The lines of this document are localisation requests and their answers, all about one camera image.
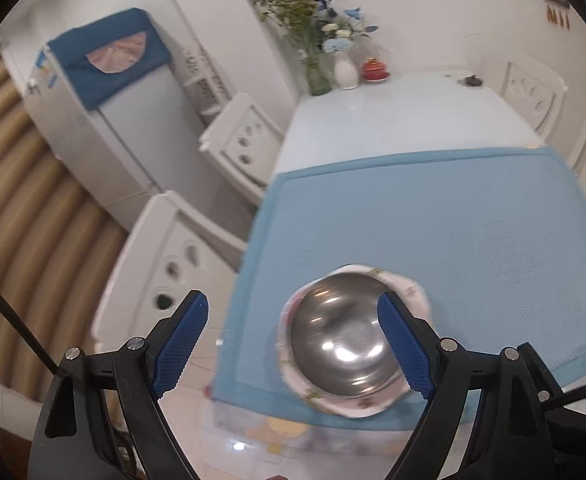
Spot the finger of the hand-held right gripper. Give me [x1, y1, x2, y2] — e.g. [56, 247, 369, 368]
[518, 341, 566, 405]

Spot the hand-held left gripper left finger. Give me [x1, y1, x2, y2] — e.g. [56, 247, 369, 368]
[25, 289, 210, 480]

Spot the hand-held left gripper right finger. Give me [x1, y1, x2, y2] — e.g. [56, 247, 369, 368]
[376, 291, 561, 480]

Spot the blue steel bowl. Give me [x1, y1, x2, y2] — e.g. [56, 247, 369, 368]
[288, 271, 414, 396]

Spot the white floral plate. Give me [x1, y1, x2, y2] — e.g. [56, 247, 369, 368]
[274, 262, 434, 420]

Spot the light blue quilted mat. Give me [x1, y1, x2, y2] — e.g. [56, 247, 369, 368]
[210, 145, 586, 433]

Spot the white fridge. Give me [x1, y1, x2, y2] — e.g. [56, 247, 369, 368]
[23, 7, 209, 226]

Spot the white openwork rack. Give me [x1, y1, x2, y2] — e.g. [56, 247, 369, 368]
[180, 45, 235, 121]

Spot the white ribbed vase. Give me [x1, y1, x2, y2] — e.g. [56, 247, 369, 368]
[333, 52, 360, 91]

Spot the red lidded teacup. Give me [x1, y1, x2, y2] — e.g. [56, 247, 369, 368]
[360, 57, 391, 83]

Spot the glass vase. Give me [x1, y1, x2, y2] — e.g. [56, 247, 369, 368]
[303, 50, 333, 97]

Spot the blue cloth fridge cover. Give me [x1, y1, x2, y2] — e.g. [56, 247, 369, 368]
[47, 7, 173, 111]

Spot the blue white flower bouquet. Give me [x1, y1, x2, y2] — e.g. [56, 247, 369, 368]
[313, 0, 380, 56]

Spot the green yellow flower bouquet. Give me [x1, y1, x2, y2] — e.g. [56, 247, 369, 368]
[245, 0, 324, 61]

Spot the black cable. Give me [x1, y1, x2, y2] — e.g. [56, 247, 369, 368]
[0, 265, 60, 375]

